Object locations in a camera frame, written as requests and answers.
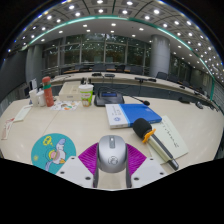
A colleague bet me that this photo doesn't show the ceiling lights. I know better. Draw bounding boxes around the ceiling lights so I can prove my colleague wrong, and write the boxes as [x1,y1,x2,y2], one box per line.
[8,0,224,81]

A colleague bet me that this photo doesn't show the red and white leaflet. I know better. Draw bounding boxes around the red and white leaflet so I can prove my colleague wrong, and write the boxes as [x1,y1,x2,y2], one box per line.
[0,117,16,141]

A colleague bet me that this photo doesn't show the tall white cup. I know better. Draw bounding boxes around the tall white cup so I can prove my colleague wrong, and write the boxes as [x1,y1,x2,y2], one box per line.
[28,89,39,108]

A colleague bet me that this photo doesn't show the red bottle with green band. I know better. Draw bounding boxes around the red bottle with green band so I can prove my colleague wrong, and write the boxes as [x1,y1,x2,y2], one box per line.
[41,75,55,108]

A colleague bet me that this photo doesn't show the black gooseneck microphone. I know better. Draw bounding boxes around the black gooseneck microphone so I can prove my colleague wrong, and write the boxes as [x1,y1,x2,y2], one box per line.
[123,94,151,107]

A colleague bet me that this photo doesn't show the beige cardboard box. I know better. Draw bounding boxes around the beige cardboard box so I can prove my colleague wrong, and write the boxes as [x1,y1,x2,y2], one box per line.
[58,81,83,102]

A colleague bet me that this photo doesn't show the white paper booklet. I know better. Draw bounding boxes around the white paper booklet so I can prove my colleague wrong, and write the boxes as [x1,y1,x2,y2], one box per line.
[13,104,33,123]

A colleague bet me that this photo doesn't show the dark office chairs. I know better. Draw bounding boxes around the dark office chairs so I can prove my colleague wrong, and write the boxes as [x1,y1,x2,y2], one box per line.
[61,61,214,111]

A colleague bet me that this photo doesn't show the colourful printed sheet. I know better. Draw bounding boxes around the colourful printed sheet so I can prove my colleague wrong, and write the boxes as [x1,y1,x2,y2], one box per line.
[49,100,81,112]

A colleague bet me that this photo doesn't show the round teal cartoon mouse pad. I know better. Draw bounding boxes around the round teal cartoon mouse pad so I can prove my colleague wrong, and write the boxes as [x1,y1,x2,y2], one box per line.
[30,132,77,175]

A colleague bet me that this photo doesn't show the handheld microphone with orange ring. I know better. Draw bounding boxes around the handheld microphone with orange ring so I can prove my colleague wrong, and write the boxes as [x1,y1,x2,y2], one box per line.
[132,117,180,171]

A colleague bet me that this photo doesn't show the white paper cup green print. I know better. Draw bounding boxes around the white paper cup green print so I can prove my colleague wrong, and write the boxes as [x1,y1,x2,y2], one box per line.
[78,83,95,108]

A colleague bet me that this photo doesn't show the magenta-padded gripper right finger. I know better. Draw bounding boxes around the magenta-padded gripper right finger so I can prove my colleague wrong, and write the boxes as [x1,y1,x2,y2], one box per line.
[125,143,168,189]

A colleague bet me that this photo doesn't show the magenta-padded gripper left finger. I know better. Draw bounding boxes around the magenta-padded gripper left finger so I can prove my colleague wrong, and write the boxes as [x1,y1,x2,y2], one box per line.
[55,143,100,189]

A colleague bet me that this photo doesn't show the blue and white book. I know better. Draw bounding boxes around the blue and white book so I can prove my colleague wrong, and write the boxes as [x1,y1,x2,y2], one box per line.
[104,103,163,130]

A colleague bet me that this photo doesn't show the silver grey computer mouse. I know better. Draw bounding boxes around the silver grey computer mouse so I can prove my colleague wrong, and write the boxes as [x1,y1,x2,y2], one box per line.
[96,134,129,174]

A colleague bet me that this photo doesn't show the pale green paper booklet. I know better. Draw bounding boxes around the pale green paper booklet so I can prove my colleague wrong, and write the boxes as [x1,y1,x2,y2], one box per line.
[146,115,190,165]

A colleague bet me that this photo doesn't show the black conference microphone console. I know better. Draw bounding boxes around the black conference microphone console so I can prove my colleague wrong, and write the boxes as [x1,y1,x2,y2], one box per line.
[93,87,125,107]

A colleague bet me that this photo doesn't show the white lidded cup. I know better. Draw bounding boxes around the white lidded cup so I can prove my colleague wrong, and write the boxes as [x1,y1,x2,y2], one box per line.
[35,89,46,108]

